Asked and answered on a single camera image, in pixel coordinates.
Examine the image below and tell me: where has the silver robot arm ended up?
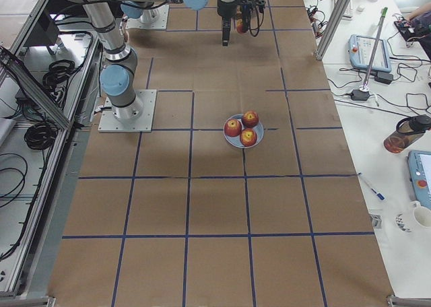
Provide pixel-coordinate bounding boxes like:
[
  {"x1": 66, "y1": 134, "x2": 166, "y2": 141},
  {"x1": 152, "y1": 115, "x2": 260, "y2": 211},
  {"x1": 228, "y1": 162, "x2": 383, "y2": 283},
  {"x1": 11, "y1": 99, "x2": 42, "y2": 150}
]
[
  {"x1": 68, "y1": 0, "x2": 208, "y2": 121},
  {"x1": 217, "y1": 0, "x2": 266, "y2": 46}
]

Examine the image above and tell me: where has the blue teach pendant far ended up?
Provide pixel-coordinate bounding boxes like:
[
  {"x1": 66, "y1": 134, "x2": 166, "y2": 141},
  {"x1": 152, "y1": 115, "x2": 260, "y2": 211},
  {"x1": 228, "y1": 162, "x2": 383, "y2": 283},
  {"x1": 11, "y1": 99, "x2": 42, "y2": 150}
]
[{"x1": 348, "y1": 34, "x2": 392, "y2": 73}]

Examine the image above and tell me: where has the brown water bottle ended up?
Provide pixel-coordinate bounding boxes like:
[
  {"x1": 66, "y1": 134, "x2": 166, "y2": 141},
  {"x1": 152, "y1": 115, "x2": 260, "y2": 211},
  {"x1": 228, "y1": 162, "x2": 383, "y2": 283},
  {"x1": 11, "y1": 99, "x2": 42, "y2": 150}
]
[{"x1": 383, "y1": 114, "x2": 430, "y2": 154}]

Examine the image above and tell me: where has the blue teach pendant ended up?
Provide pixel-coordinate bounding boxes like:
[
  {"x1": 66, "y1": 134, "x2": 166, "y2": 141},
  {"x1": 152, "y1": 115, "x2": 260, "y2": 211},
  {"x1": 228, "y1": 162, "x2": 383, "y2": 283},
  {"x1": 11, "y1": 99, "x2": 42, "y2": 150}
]
[
  {"x1": 407, "y1": 150, "x2": 430, "y2": 208},
  {"x1": 348, "y1": 34, "x2": 392, "y2": 73}
]

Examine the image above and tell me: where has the red apple yellowish side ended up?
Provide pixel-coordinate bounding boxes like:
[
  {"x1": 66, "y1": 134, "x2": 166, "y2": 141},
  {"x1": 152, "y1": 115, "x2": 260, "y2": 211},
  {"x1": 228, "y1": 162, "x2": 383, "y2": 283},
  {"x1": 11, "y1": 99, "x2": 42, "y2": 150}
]
[{"x1": 235, "y1": 19, "x2": 244, "y2": 34}]

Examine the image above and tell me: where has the red apple plate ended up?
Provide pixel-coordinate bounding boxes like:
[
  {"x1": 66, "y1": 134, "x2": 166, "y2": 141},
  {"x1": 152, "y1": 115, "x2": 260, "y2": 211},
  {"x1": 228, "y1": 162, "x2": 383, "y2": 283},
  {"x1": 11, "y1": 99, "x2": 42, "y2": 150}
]
[
  {"x1": 241, "y1": 110, "x2": 259, "y2": 129},
  {"x1": 224, "y1": 118, "x2": 242, "y2": 137},
  {"x1": 240, "y1": 128, "x2": 258, "y2": 147}
]

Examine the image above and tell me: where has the light blue plate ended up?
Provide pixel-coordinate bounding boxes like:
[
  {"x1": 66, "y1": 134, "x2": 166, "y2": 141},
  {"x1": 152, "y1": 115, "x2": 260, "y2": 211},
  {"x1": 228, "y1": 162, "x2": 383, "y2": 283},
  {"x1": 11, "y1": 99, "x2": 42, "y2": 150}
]
[{"x1": 224, "y1": 114, "x2": 264, "y2": 149}]

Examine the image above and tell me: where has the black power adapter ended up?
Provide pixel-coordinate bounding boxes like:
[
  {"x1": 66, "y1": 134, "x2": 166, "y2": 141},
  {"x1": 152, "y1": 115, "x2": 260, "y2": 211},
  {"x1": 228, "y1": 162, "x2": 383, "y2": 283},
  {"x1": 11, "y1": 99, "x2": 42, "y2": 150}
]
[{"x1": 350, "y1": 89, "x2": 370, "y2": 102}]

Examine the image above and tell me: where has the white mug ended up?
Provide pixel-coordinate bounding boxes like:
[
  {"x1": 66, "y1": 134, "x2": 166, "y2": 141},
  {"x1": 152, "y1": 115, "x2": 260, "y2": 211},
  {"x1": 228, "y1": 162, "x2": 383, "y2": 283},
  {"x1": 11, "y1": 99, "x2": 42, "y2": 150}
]
[{"x1": 395, "y1": 201, "x2": 430, "y2": 233}]

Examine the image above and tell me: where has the aluminium frame diagonal post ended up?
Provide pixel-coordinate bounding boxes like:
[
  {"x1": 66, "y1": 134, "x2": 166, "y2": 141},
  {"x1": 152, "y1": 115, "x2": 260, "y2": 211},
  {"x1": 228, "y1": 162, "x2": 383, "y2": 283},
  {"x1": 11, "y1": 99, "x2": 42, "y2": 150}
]
[{"x1": 314, "y1": 0, "x2": 351, "y2": 61}]

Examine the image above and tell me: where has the red apple plate front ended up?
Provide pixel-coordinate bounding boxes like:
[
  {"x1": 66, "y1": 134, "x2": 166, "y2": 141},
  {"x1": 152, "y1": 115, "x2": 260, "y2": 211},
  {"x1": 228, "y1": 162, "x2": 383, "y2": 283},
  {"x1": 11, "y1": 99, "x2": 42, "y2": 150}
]
[{"x1": 240, "y1": 128, "x2": 258, "y2": 147}]

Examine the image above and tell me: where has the silver rod green tip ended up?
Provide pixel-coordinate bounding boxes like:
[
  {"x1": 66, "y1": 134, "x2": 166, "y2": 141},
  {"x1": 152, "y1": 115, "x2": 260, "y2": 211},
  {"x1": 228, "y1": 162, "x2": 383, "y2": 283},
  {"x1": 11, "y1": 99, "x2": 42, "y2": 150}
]
[{"x1": 359, "y1": 7, "x2": 388, "y2": 94}]

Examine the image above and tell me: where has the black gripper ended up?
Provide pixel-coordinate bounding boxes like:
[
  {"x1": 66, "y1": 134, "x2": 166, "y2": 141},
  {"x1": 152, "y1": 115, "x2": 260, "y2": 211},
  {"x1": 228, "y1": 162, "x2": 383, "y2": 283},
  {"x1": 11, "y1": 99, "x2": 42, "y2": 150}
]
[{"x1": 222, "y1": 0, "x2": 265, "y2": 46}]

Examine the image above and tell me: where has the red apple plate back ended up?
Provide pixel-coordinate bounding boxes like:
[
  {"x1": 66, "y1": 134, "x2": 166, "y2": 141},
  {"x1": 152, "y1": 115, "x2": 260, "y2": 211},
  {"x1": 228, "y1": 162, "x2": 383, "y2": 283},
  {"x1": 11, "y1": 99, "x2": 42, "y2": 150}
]
[{"x1": 241, "y1": 110, "x2": 259, "y2": 129}]

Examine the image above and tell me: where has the blue white pen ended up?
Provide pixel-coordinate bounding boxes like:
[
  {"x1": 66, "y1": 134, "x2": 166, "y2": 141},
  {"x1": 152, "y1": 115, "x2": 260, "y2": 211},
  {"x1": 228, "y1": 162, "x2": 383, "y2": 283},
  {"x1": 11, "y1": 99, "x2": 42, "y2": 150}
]
[{"x1": 358, "y1": 172, "x2": 385, "y2": 201}]

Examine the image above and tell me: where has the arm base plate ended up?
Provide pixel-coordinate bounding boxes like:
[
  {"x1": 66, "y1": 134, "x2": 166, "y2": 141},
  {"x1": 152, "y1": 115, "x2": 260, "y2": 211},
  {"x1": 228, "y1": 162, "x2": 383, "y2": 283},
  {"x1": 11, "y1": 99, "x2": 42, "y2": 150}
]
[
  {"x1": 98, "y1": 90, "x2": 157, "y2": 133},
  {"x1": 121, "y1": 5, "x2": 169, "y2": 30}
]

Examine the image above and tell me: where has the blue teach pendant near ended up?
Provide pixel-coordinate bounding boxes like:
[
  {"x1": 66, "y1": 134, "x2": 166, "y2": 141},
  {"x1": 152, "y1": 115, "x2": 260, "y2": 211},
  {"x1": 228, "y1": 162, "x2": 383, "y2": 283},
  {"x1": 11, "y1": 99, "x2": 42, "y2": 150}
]
[{"x1": 407, "y1": 150, "x2": 430, "y2": 208}]

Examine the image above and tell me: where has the red apple plate left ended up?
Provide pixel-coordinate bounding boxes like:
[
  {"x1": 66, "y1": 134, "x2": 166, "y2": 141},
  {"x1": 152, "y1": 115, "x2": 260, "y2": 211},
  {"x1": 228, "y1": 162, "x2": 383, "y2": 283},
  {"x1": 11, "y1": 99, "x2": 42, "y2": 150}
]
[{"x1": 224, "y1": 118, "x2": 242, "y2": 137}]

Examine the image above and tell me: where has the coiled black cable bundle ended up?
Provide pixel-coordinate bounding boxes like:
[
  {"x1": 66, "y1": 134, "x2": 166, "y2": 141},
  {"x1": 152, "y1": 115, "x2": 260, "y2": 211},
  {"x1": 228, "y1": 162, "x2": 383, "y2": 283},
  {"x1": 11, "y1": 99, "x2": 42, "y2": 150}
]
[{"x1": 24, "y1": 120, "x2": 63, "y2": 151}]

